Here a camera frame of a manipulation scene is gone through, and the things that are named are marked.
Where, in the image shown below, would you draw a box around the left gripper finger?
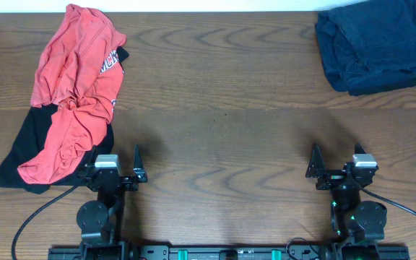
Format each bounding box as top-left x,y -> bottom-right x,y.
133,144 -> 144,170
84,145 -> 97,167

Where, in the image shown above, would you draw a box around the red orange t-shirt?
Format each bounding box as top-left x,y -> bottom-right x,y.
17,4 -> 126,184

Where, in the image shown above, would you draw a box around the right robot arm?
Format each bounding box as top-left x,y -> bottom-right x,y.
305,144 -> 387,259

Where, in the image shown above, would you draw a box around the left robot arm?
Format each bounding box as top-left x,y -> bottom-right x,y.
77,145 -> 148,260

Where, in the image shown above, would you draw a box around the folded navy blue clothes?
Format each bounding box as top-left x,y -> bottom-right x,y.
315,0 -> 416,96

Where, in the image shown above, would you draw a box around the black t-shirt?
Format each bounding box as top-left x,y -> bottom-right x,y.
0,45 -> 130,195

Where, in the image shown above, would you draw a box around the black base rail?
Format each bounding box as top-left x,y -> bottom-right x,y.
47,245 -> 410,260

